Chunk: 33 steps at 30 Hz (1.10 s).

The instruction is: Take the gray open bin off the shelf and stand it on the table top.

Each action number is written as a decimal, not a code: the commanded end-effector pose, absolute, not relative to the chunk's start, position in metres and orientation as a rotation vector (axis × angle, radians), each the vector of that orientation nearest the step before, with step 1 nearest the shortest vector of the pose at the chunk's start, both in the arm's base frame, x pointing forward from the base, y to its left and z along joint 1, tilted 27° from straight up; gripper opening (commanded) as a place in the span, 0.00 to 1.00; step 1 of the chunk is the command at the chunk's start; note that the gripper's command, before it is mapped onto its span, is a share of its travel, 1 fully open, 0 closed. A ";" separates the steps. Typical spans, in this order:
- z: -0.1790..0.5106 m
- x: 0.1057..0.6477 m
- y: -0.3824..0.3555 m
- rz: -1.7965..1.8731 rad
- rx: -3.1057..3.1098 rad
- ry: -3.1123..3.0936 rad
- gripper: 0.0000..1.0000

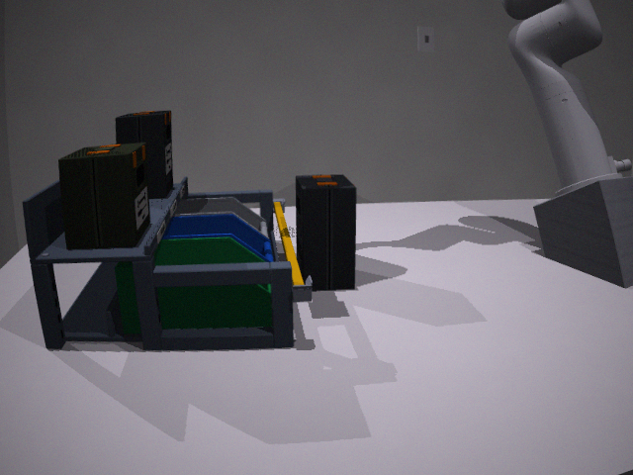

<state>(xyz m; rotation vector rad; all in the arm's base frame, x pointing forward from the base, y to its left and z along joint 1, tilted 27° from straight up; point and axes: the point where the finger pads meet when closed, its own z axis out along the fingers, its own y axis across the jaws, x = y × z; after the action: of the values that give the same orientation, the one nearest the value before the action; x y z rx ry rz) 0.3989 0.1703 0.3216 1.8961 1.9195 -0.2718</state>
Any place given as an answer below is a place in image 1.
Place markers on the green open bin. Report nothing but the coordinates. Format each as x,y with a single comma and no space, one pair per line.
199,307

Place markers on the yellow bar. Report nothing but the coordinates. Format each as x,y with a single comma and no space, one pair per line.
287,245

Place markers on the blue open bin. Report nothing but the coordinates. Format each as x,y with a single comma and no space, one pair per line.
221,226

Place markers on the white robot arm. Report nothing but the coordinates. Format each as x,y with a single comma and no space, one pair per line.
540,45

